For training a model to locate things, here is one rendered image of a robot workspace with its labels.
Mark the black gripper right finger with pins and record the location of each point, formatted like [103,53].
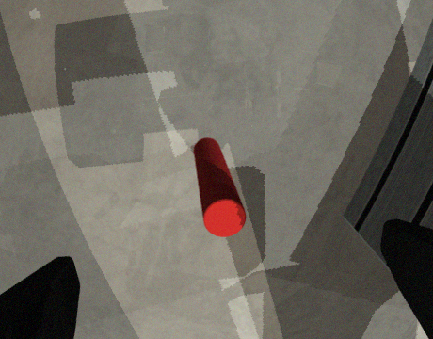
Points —
[408,250]

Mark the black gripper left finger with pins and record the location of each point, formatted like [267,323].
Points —
[43,305]

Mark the red peg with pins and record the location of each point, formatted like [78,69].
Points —
[222,210]

